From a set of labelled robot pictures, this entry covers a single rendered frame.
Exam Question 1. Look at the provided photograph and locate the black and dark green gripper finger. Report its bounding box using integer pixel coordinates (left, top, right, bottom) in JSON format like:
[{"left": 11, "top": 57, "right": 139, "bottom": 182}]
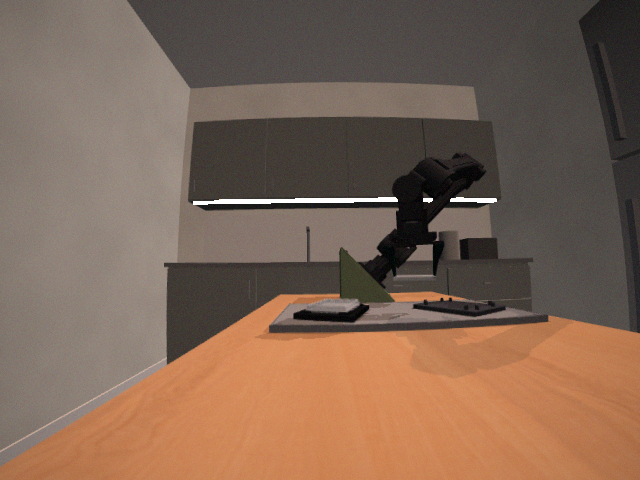
[
  {"left": 433, "top": 244, "right": 444, "bottom": 276},
  {"left": 383, "top": 246, "right": 396, "bottom": 276}
]

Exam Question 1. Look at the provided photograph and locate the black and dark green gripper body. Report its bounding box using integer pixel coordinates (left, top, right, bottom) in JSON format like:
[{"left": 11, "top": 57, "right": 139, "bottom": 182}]
[{"left": 384, "top": 232, "right": 444, "bottom": 248}]

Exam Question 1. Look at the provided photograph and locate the white multi-well plate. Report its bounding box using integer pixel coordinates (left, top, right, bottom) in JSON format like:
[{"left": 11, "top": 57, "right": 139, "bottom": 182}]
[{"left": 305, "top": 299, "right": 360, "bottom": 314}]

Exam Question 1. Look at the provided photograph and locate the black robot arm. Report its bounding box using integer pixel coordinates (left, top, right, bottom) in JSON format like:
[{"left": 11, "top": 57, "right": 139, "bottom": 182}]
[{"left": 359, "top": 152, "right": 486, "bottom": 289}]

